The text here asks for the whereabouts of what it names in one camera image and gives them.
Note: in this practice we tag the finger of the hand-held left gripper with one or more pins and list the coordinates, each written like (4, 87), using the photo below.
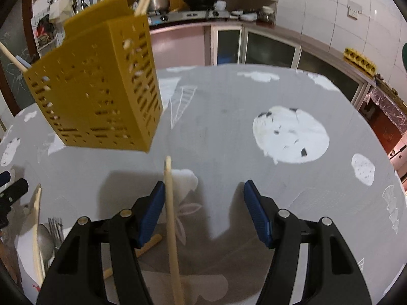
(3, 178)
(16, 189)

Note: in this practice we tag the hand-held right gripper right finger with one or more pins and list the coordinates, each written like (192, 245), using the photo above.
(256, 213)

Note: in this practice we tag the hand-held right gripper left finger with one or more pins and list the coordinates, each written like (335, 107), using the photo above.
(151, 209)

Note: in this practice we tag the metal spoon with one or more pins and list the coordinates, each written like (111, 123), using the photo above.
(46, 244)

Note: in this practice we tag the metal fork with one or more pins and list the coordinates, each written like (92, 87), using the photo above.
(55, 232)

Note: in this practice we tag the yellow perforated utensil holder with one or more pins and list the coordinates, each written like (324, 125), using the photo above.
(95, 101)

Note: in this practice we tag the light blue plastic spoon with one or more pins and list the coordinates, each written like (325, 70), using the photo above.
(20, 60)

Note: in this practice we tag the grey printed tablecloth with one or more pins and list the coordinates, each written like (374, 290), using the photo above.
(222, 133)

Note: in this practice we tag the brown door with frosted glass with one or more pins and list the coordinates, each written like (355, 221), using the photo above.
(9, 25)

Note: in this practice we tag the kitchen counter cabinet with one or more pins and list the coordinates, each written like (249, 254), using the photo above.
(270, 50)

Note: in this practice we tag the plastic covered side table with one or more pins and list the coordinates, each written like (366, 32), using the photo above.
(391, 108)

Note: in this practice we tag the white hanging cloth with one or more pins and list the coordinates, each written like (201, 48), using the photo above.
(60, 9)

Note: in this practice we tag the yellow egg carton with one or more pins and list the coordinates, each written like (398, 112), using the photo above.
(359, 60)

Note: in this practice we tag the glass jar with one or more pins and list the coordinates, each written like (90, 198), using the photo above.
(266, 16)

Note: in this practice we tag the small white bowls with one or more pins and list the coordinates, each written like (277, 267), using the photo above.
(244, 16)

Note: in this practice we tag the steel pot with lid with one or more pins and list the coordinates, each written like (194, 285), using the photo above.
(159, 3)

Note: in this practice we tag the black wok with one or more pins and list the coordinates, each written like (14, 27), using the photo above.
(203, 1)

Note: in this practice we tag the green round board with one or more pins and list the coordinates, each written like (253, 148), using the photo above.
(404, 54)

